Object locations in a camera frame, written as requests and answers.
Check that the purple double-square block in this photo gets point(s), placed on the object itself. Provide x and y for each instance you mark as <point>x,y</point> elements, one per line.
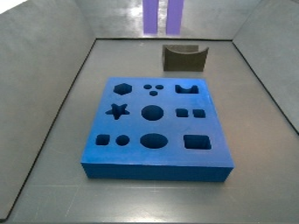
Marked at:
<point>162,15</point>

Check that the blue shape-sorting foam board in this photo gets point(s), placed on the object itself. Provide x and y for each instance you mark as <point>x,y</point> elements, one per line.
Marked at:
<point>157,131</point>

